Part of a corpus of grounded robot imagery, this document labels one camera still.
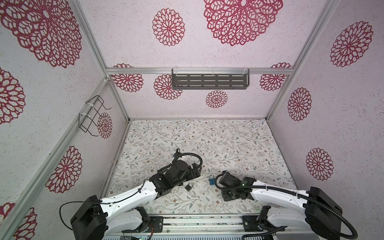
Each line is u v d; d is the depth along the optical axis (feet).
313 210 1.35
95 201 1.42
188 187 2.80
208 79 3.07
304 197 1.45
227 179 2.13
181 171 1.93
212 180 2.88
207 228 2.40
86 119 2.40
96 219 1.30
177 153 2.29
